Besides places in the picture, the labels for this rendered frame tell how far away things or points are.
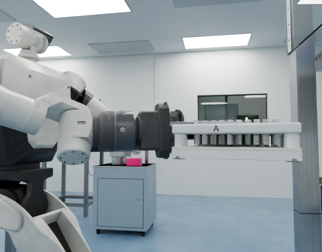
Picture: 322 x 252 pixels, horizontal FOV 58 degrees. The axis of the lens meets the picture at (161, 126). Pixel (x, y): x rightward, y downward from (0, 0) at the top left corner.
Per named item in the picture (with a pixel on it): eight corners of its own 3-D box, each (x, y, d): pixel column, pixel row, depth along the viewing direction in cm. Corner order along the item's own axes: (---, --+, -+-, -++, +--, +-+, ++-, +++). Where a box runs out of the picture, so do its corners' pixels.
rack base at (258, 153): (291, 155, 75) (291, 146, 75) (302, 161, 52) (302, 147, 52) (197, 154, 83) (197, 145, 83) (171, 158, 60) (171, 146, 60)
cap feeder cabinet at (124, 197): (91, 234, 324) (92, 166, 329) (109, 221, 380) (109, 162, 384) (146, 237, 313) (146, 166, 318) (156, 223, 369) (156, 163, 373)
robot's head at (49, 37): (12, 41, 90) (24, 19, 89) (33, 50, 98) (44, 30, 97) (25, 51, 88) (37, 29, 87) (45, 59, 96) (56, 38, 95)
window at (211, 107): (197, 152, 590) (196, 95, 597) (197, 152, 591) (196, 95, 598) (268, 152, 566) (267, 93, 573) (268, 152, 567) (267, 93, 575)
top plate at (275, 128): (291, 136, 75) (291, 128, 75) (301, 133, 52) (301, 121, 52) (197, 136, 83) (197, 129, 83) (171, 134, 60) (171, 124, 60)
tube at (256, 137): (260, 156, 59) (259, 119, 59) (260, 156, 58) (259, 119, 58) (253, 156, 59) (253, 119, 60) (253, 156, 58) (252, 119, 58)
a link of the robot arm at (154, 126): (162, 105, 70) (111, 105, 68) (171, 99, 61) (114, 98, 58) (163, 158, 69) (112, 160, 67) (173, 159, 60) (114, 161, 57)
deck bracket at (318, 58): (320, 66, 85) (320, 51, 85) (313, 70, 90) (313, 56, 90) (323, 66, 85) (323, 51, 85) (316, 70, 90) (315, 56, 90)
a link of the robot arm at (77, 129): (113, 102, 62) (57, 101, 59) (116, 145, 56) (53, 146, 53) (112, 132, 71) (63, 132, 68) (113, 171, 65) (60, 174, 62)
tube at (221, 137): (225, 155, 61) (225, 120, 62) (224, 156, 60) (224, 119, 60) (218, 155, 62) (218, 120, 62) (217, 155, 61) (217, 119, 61)
